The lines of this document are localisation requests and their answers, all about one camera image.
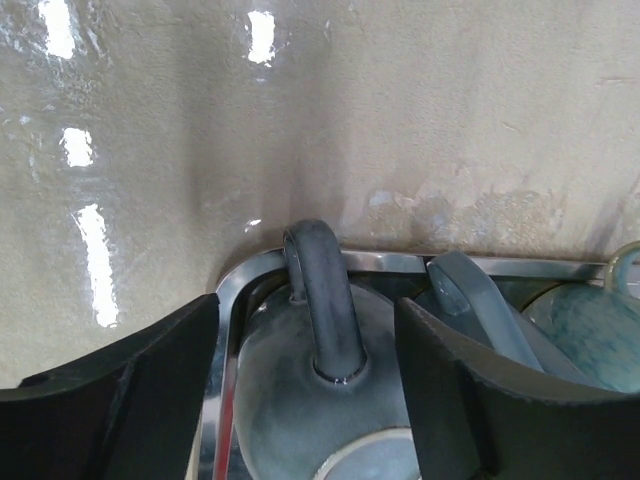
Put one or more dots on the metal tray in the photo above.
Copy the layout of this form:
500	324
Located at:
246	286

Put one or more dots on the blue-grey square mug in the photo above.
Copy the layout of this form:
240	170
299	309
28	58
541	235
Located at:
467	300

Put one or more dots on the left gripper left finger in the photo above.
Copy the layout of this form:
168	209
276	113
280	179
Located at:
129	410

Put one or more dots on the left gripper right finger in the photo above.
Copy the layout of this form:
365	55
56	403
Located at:
475	414

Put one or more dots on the grey round mug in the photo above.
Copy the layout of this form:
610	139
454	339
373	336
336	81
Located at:
318	393

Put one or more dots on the teal round mug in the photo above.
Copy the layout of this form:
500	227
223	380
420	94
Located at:
597	328

